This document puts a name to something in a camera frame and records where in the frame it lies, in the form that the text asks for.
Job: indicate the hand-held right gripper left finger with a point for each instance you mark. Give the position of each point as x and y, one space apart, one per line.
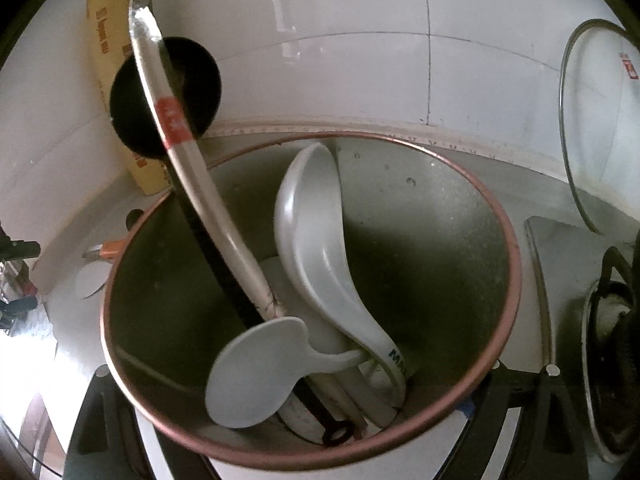
127 440

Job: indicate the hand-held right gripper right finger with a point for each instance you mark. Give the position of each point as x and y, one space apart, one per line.
500 385

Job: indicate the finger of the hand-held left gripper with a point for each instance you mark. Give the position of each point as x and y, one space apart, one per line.
17 310
20 250

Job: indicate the white rice paddle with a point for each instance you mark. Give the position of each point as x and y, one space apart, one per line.
90 280

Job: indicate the small white spoon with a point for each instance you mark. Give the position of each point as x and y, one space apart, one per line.
250 375

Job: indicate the red metal canister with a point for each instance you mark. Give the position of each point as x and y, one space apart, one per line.
440 240

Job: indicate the large printed white spoon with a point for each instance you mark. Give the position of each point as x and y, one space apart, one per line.
315 240

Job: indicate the aluminium foil sheet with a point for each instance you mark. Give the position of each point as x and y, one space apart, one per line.
50 350

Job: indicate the stainless steel gas stove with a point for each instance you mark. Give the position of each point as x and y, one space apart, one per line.
560 280

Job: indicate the stove burner pot support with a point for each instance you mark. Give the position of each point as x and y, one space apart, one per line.
615 320

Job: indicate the yellow cling film roll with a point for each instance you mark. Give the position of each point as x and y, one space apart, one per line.
105 35

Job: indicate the glass pan lid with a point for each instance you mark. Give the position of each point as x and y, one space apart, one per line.
590 135

